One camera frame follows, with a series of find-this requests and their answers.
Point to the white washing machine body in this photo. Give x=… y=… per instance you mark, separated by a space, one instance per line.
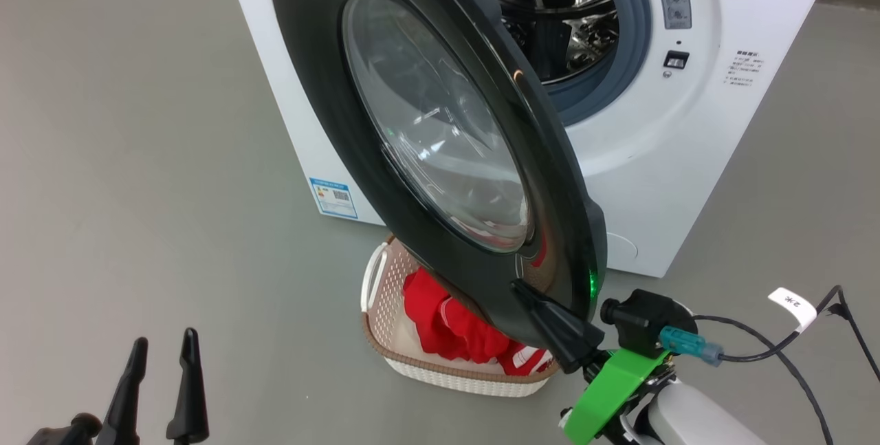
x=660 y=170

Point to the red garment with white trim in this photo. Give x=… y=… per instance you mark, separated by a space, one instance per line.
x=447 y=328

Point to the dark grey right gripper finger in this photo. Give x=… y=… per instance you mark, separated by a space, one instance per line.
x=567 y=338

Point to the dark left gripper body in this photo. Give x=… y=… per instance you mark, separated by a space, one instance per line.
x=69 y=431

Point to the cream perforated laundry basket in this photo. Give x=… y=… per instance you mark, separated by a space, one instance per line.
x=385 y=307

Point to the round white filter cover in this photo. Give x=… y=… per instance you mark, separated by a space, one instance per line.
x=624 y=252

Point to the dark round glass washer door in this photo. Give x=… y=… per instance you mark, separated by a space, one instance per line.
x=316 y=87

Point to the blue energy label sticker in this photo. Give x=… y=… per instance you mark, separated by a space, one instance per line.
x=333 y=198

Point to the grey rubber door gasket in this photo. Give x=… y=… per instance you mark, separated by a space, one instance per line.
x=629 y=32

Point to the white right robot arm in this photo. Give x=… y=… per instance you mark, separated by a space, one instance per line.
x=694 y=417

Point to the steel perforated washer drum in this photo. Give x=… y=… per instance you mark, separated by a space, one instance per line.
x=564 y=12

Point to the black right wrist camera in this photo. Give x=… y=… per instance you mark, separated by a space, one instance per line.
x=646 y=321

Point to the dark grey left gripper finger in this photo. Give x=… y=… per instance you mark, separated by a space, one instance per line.
x=188 y=404
x=127 y=397

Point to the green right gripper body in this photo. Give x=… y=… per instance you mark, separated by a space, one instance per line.
x=612 y=383

